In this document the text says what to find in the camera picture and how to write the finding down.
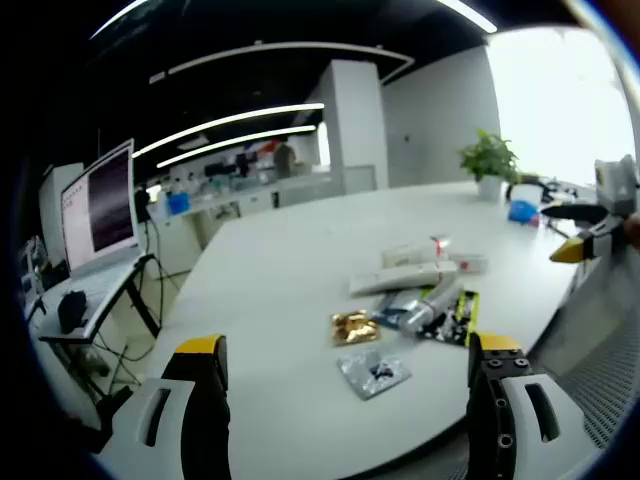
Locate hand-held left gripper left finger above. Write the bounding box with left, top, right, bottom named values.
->
left=97, top=333, right=232, bottom=480

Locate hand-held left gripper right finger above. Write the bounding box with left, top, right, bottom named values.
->
left=465, top=330, right=604, bottom=480

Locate green and black skincare sachet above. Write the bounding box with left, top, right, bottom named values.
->
left=424, top=289, right=482, bottom=349

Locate clear-capped white skincare bottle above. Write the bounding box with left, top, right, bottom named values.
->
left=397, top=279, right=464, bottom=334

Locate clear skincare sachet dark square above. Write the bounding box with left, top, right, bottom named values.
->
left=335, top=347, right=414, bottom=401

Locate silver and blue skincare sachet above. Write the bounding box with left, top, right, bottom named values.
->
left=369, top=292, right=431, bottom=331

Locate gold skincare sachet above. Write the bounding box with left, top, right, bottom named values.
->
left=329, top=309, right=384, bottom=347

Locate tall white skincare tube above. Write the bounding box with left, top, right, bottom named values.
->
left=348, top=260, right=460, bottom=297

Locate red-collared skincare pump bottle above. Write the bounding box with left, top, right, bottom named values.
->
left=381, top=234, right=451, bottom=266

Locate blue box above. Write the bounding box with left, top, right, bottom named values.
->
left=507, top=198, right=541, bottom=225

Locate green potted plant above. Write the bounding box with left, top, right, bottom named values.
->
left=457, top=128, right=521, bottom=201

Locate white mesh office chair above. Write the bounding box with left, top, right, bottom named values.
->
left=524, top=239, right=640, bottom=451

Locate white standing desk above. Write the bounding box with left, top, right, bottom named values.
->
left=37, top=252, right=164, bottom=396

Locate black object on desk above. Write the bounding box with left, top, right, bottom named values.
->
left=57, top=290, right=89, bottom=331

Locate white lab counter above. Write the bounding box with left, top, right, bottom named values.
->
left=144, top=169, right=346, bottom=251

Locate blue plastic bin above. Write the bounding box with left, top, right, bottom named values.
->
left=165, top=192, right=192, bottom=217

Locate white ceiling light strip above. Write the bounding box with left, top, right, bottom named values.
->
left=155, top=124, right=319, bottom=170
left=439, top=0, right=499, bottom=34
left=132, top=102, right=326, bottom=159

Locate computer monitor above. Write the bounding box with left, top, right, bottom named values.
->
left=58, top=138, right=142, bottom=274

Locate curved ceiling light strip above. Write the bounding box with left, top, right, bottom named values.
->
left=148, top=42, right=416, bottom=86

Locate black cable bundle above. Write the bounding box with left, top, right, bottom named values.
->
left=89, top=259, right=166, bottom=391

